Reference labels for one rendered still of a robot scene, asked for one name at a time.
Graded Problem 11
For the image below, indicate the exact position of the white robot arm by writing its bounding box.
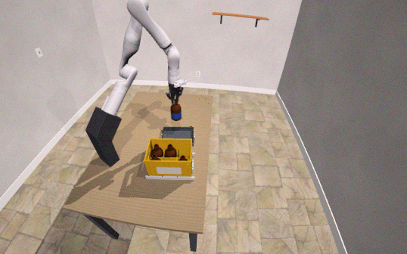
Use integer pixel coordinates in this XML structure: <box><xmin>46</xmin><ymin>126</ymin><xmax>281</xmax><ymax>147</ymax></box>
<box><xmin>101</xmin><ymin>0</ymin><xmax>187</xmax><ymax>116</ymax></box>

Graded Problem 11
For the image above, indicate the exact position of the yellow bottle crate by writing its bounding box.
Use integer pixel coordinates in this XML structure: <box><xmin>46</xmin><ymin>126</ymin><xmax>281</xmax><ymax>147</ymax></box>
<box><xmin>145</xmin><ymin>138</ymin><xmax>192</xmax><ymax>176</ymax></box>

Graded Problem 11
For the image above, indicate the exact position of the brown bottle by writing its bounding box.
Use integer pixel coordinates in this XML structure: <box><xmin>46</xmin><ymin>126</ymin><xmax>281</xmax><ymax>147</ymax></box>
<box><xmin>170</xmin><ymin>99</ymin><xmax>182</xmax><ymax>121</ymax></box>
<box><xmin>152</xmin><ymin>144</ymin><xmax>163</xmax><ymax>157</ymax></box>
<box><xmin>151</xmin><ymin>154</ymin><xmax>161</xmax><ymax>160</ymax></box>
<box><xmin>179</xmin><ymin>155</ymin><xmax>188</xmax><ymax>161</ymax></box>
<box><xmin>166</xmin><ymin>144</ymin><xmax>177</xmax><ymax>158</ymax></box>

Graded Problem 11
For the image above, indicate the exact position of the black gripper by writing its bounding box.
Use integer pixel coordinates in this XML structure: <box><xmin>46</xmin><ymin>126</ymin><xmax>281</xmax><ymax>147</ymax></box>
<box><xmin>166</xmin><ymin>83</ymin><xmax>183</xmax><ymax>104</ymax></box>

